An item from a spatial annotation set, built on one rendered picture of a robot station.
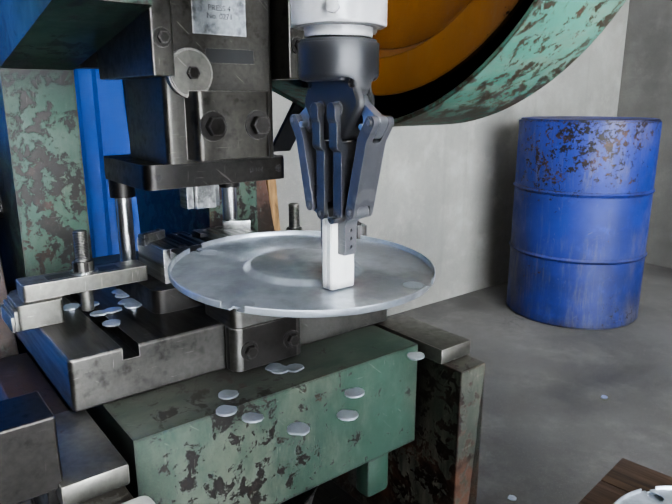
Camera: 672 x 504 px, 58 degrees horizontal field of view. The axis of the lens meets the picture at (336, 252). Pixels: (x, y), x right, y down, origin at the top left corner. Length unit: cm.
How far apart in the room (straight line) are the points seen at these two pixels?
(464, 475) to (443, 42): 61
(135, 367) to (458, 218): 245
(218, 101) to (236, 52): 8
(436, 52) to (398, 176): 177
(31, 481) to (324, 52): 44
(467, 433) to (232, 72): 56
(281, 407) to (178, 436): 12
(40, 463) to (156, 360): 19
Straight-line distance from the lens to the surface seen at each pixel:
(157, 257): 83
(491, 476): 177
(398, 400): 85
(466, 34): 92
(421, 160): 279
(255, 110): 77
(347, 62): 56
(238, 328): 73
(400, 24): 107
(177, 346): 73
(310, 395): 74
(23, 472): 61
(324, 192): 60
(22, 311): 80
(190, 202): 85
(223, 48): 79
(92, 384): 71
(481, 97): 93
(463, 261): 312
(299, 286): 62
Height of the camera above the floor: 97
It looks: 14 degrees down
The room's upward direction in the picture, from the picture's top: straight up
